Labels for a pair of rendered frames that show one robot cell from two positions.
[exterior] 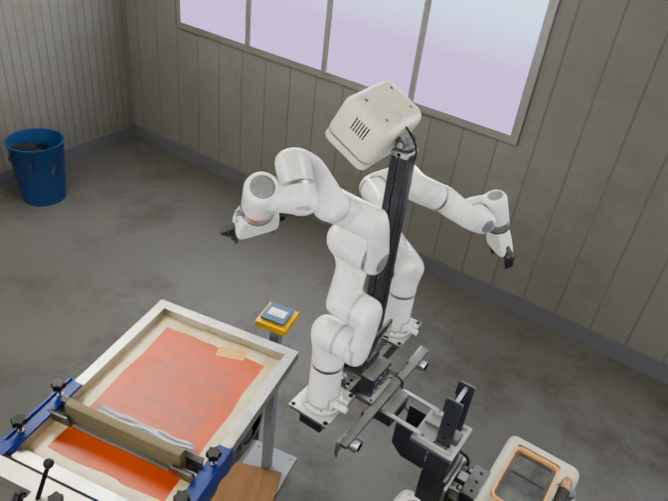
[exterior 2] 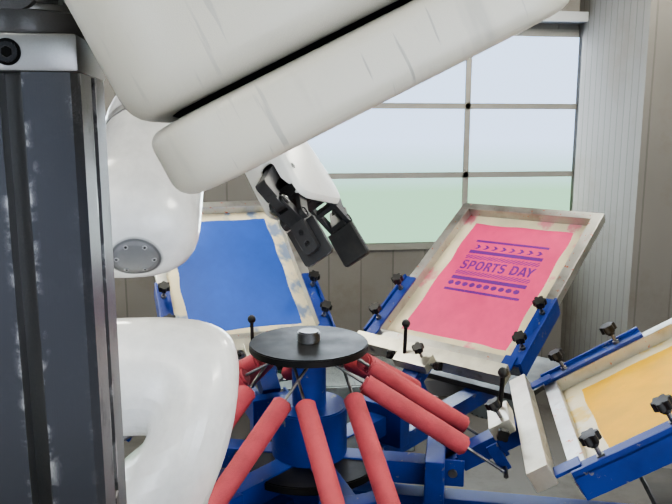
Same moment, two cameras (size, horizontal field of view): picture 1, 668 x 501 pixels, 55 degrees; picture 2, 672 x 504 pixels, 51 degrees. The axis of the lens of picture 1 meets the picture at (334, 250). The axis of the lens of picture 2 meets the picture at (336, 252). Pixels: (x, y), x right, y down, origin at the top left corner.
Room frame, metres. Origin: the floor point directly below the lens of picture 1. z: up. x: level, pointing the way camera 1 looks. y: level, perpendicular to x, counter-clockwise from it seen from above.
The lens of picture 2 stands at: (1.82, -0.24, 1.87)
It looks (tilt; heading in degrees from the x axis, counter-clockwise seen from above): 10 degrees down; 141
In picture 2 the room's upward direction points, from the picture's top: straight up
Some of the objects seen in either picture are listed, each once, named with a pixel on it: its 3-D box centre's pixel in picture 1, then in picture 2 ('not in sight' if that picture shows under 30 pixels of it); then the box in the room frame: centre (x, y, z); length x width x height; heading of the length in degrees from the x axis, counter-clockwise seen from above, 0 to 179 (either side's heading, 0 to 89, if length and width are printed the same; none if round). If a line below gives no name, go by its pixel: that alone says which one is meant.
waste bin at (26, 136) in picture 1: (37, 167); not in sight; (3.95, 2.20, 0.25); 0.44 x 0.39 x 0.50; 150
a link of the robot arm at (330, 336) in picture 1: (333, 344); not in sight; (1.32, -0.03, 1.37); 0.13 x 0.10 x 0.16; 57
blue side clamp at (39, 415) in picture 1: (43, 418); not in sight; (1.25, 0.82, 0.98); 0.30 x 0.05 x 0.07; 161
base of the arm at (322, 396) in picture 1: (329, 384); not in sight; (1.32, -0.04, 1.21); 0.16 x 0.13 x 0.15; 60
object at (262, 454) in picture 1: (271, 398); not in sight; (1.88, 0.19, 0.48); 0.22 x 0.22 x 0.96; 71
